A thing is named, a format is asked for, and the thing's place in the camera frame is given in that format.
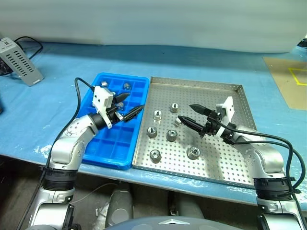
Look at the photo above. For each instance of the blue compartment tray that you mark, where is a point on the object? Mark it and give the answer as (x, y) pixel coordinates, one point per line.
(120, 146)

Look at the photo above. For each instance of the grey vented power supply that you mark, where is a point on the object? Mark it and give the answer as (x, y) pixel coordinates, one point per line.
(19, 64)

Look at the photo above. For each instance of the metal nut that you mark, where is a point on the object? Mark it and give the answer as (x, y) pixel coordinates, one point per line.
(175, 107)

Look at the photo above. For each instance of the grey robot torso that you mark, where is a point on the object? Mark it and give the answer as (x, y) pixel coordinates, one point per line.
(156, 225)

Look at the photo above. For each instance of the white crumpled scrap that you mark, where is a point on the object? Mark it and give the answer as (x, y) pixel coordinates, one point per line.
(102, 212)

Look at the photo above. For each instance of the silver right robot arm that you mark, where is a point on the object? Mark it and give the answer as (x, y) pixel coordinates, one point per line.
(266, 158)

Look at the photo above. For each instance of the perforated metal tray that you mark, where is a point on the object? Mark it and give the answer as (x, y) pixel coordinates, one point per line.
(216, 95)

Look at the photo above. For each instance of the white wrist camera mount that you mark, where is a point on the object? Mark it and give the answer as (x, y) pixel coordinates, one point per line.
(102, 97)
(229, 105)

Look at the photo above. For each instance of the yellow tape outline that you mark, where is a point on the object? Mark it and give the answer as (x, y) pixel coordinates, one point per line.
(293, 76)

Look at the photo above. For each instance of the dark grey rounded shape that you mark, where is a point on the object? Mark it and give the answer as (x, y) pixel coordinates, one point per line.
(184, 206)
(121, 206)

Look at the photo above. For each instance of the black device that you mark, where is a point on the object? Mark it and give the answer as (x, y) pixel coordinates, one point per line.
(1, 106)

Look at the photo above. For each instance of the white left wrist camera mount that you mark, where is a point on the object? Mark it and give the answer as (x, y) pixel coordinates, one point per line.
(102, 97)

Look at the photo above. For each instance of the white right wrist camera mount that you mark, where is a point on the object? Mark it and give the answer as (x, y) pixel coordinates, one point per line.
(229, 105)

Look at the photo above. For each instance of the brown cardboard sheet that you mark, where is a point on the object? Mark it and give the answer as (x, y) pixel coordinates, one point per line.
(283, 91)

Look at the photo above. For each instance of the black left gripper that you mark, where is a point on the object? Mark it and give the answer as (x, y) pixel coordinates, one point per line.
(114, 115)

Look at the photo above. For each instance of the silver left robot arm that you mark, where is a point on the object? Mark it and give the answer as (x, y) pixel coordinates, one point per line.
(64, 146)

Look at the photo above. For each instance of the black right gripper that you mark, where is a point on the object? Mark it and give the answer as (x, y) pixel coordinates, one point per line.
(211, 123)

